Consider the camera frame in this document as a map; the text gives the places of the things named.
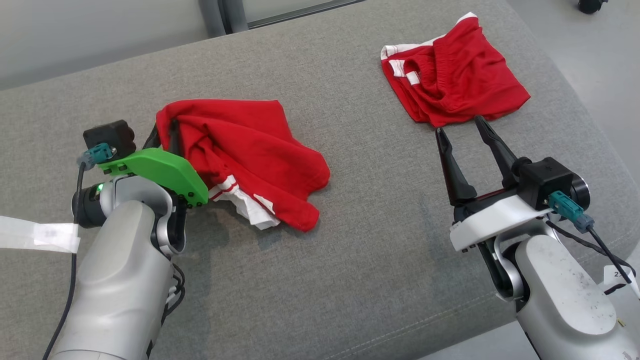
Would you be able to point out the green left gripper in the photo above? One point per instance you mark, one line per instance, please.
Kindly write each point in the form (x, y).
(160, 170)

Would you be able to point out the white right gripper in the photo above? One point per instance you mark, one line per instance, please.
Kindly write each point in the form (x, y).
(492, 220)

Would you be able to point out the red shorts with white stripes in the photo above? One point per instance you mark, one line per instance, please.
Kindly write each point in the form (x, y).
(465, 85)

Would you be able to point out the red jersey with black number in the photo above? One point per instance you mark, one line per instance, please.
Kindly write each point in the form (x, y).
(250, 145)

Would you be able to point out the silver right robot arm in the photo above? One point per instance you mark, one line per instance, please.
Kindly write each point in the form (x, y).
(565, 295)

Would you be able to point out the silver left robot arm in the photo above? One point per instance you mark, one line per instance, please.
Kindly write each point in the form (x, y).
(120, 280)

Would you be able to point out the grey fabric sofa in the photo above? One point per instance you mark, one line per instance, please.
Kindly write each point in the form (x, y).
(350, 250)

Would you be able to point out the black caster wheel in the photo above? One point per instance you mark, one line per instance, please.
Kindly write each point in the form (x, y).
(591, 5)

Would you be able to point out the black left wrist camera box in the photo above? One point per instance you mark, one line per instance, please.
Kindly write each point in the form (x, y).
(107, 135)

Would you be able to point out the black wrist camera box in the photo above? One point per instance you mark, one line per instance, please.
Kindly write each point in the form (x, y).
(107, 135)
(545, 180)

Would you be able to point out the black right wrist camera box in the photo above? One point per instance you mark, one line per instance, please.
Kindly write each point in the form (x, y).
(545, 180)

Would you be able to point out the grey metal frame post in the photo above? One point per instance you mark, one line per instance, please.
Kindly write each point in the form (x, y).
(232, 15)

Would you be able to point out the dark grey floor rail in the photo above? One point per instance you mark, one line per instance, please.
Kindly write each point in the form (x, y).
(300, 14)

